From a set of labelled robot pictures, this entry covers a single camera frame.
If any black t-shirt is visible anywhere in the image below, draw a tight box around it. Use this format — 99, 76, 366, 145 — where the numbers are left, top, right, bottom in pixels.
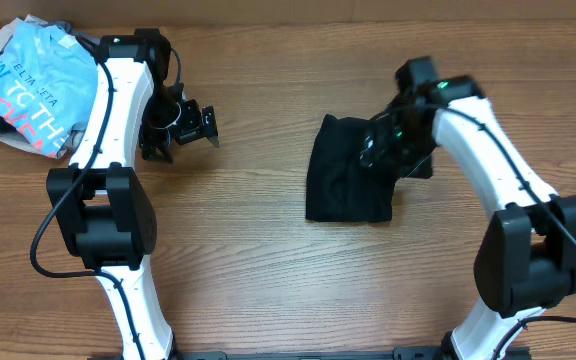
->
305, 113, 434, 224

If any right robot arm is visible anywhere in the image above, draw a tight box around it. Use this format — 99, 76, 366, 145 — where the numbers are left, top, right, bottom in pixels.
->
359, 57, 576, 359

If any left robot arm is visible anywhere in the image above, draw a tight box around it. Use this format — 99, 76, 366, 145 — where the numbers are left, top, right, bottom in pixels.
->
37, 28, 219, 359

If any light blue printed t-shirt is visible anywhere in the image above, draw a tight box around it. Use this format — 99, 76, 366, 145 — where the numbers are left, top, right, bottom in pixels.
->
0, 22, 98, 158

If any grey folded garment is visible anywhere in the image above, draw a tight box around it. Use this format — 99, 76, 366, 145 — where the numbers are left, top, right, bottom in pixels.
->
27, 22, 99, 157

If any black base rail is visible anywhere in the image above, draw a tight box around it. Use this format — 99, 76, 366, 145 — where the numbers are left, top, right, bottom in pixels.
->
87, 344, 533, 360

